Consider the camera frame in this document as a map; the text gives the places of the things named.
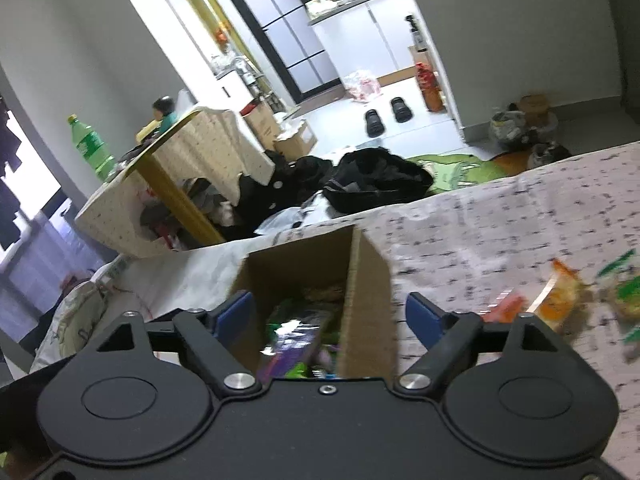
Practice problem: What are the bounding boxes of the small cardboard box on floor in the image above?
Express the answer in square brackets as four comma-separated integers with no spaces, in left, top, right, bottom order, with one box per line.
[273,119,317,162]

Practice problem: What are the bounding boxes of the light green snack packet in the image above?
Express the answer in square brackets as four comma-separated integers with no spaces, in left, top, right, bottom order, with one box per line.
[596,249,639,348]

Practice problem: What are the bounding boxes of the black framed glass door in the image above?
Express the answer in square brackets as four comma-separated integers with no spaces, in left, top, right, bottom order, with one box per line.
[231,0,338,103]

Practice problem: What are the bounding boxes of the brown jar on floor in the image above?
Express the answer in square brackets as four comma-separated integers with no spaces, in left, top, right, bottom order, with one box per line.
[518,94,550,128]

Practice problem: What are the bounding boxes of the green soda bottle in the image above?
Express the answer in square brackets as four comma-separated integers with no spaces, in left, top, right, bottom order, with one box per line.
[67,115,116,182]

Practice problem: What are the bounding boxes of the right black shoe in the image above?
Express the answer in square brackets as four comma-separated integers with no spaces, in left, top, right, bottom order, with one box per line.
[390,96,413,124]

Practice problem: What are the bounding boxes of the black clothes pile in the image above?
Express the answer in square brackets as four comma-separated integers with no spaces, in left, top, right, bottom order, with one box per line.
[230,148,434,240]

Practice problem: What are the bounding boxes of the black shoe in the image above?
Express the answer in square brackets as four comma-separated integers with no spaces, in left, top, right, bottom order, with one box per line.
[390,96,413,124]
[364,110,386,138]

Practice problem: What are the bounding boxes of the plastic bag on floor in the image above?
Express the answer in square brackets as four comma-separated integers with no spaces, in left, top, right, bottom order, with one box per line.
[488,110,528,150]

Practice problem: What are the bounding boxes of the purple snack packet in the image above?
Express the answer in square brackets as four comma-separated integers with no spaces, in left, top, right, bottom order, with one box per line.
[257,310,334,382]

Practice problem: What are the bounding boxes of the yellow orange snack packet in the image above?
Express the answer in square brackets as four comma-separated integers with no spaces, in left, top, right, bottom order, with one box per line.
[526,259,586,332]

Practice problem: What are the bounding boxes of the green floor mat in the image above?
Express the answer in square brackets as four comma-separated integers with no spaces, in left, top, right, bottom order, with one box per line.
[409,154,506,194]

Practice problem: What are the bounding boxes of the patterned bed sheet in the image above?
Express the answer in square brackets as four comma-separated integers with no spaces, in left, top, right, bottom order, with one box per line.
[29,142,640,480]

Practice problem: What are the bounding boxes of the left black shoe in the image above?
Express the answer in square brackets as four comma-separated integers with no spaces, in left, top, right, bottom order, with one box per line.
[364,110,386,138]

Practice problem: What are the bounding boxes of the red bag by wall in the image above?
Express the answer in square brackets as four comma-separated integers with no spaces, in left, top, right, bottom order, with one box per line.
[416,62,445,113]

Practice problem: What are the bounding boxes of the white kitchen cabinet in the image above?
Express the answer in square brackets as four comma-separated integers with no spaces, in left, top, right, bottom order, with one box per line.
[309,0,420,81]

